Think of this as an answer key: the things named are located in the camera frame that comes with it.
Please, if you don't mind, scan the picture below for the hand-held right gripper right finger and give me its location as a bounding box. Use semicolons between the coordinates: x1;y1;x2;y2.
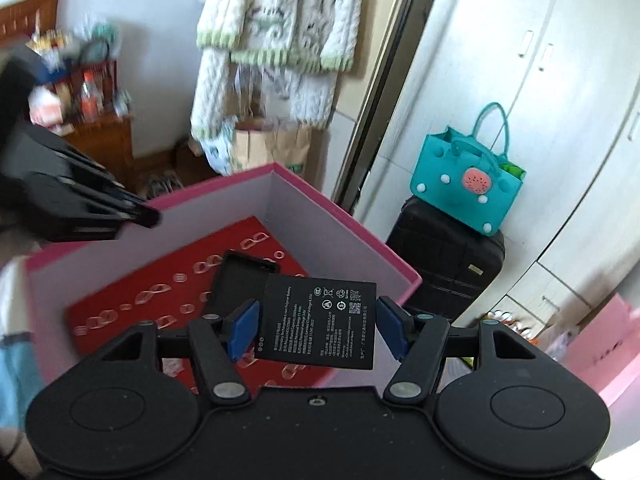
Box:
376;296;558;405

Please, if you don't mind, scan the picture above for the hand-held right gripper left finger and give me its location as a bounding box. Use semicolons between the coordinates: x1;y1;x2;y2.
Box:
82;299;261;406

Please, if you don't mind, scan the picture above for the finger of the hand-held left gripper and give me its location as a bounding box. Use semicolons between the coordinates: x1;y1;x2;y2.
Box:
60;142;151;211
82;191;162;231

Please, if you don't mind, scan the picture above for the black battery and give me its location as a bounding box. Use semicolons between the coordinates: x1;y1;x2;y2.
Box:
254;275;378;371

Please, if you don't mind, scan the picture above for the pink cardboard box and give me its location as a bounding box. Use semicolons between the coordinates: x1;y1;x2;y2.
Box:
25;162;423;396

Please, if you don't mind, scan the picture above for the wooden nightstand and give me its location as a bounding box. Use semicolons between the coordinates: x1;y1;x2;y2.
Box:
62;112;136;186

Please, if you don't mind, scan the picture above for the black charger cradle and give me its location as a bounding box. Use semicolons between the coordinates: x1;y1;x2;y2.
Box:
210;250;308;318

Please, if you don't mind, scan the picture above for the red printed card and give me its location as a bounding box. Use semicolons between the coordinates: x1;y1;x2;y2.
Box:
65;216;341;391

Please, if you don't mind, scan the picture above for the orange drink bottle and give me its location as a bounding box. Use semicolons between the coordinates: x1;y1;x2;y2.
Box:
80;72;102;123

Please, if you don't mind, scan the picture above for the black suitcase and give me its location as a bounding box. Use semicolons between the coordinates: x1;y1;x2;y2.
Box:
386;196;506;323

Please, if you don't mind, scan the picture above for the dark wicker basket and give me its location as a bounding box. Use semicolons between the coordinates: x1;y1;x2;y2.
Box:
70;39;119;116

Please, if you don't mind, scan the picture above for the white green plastic bag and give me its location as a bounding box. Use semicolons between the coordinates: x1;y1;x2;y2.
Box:
200;117;239;176

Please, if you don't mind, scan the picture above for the flower bouquet blue wrap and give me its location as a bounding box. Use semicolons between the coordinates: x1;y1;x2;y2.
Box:
25;25;76;84

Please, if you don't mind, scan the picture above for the pack of small bottles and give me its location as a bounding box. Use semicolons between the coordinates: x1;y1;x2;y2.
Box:
482;310;546;347

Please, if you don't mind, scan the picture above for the teal tote bag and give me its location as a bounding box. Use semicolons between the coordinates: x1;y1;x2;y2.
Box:
410;102;528;237

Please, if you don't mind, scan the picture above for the wooden headboard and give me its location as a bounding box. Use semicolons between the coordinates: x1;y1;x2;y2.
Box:
0;0;61;51

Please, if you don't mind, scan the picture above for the brown paper bag green label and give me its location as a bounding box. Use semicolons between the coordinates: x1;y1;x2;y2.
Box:
232;119;313;179

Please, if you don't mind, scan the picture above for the light blue cloth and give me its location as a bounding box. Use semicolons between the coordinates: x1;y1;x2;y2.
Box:
0;332;47;426

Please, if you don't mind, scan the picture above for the white fleece pants green trim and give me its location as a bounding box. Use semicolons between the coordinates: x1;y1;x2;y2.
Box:
190;47;337;143

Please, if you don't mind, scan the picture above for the pink paper bag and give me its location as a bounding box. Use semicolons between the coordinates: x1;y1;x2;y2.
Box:
560;294;640;411

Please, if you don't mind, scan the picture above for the white wardrobe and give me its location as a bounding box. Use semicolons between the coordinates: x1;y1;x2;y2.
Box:
350;0;640;361

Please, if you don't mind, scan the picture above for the white fleece jacket green trim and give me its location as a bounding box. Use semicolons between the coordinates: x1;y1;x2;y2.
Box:
196;0;365;73

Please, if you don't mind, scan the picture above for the dark door frame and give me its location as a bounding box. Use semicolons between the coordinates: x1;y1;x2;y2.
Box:
331;0;447;207

